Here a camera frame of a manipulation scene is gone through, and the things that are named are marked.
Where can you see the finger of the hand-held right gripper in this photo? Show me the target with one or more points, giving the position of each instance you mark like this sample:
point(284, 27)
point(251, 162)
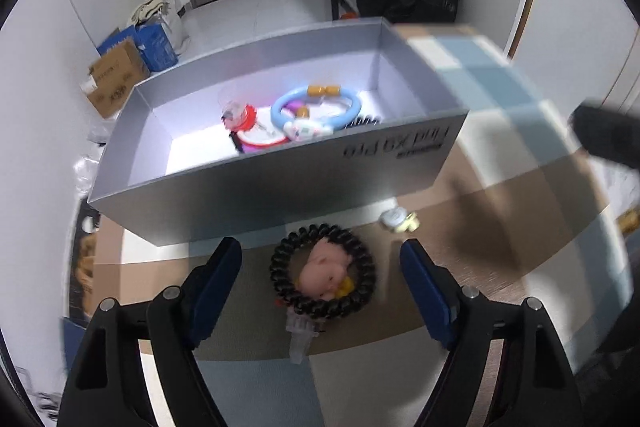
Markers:
point(605, 132)

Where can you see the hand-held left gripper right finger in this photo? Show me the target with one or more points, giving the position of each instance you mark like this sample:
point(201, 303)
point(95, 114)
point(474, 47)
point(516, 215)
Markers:
point(425, 292)

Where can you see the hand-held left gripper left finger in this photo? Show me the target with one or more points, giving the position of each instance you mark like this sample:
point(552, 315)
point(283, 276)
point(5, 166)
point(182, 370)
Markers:
point(220, 287)

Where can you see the silver cardboard box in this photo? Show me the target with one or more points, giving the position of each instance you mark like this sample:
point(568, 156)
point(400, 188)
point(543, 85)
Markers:
point(250, 197)

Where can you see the pink pig toy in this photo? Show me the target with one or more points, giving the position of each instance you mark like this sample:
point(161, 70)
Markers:
point(320, 267)

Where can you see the pink rimmed round badge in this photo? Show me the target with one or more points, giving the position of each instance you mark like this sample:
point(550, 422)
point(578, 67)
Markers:
point(260, 146)

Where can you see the red clear charm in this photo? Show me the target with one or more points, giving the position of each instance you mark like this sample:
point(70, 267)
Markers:
point(242, 117)

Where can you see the light blue bangle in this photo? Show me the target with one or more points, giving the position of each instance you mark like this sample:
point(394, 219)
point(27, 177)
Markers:
point(350, 107)

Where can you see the small white yellow charm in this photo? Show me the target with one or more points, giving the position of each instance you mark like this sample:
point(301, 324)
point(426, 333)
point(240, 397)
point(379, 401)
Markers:
point(395, 219)

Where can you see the checkered tablecloth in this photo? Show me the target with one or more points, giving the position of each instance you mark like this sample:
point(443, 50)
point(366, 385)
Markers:
point(500, 232)

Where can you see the tan suede boot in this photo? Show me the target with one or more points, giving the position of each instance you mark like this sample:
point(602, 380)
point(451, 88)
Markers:
point(85, 262)

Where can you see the black and white sneaker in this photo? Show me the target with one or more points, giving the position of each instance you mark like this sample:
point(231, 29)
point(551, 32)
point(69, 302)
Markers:
point(91, 223)

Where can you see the silver crumpled bag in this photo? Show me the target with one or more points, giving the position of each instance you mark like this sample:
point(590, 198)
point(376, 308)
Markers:
point(85, 174)

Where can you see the brown cardboard box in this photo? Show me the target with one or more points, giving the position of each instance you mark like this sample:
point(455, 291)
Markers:
point(115, 77)

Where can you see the blue cardboard box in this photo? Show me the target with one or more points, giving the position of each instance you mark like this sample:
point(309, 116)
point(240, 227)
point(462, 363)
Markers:
point(155, 44)

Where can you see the orange black tool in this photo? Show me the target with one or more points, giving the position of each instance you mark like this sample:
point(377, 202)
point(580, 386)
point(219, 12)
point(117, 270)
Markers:
point(347, 15)

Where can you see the beige folded cloth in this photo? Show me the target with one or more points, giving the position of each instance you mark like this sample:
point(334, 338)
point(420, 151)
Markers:
point(147, 9)

